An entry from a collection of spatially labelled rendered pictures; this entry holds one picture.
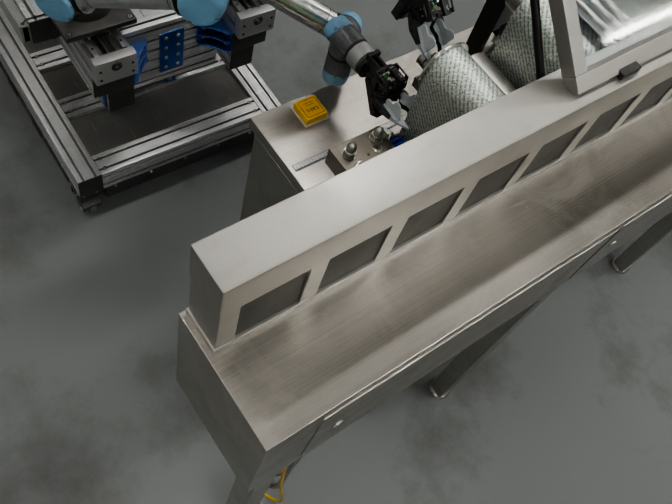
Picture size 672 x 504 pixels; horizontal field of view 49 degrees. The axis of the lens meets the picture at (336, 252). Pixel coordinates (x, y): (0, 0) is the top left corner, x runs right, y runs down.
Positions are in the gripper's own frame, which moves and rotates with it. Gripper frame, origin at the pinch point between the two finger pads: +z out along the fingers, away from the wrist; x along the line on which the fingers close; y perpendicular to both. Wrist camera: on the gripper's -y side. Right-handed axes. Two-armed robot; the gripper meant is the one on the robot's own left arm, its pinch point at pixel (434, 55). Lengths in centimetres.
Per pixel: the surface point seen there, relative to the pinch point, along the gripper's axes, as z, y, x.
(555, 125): 9, 60, -28
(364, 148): 16.8, -12.7, -19.2
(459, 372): 107, -38, 5
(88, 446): 86, -89, -106
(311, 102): 4.4, -36.9, -16.5
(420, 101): 9.0, 0.1, -7.9
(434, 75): 3.2, 7.4, -7.4
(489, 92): 9.8, 18.2, -2.1
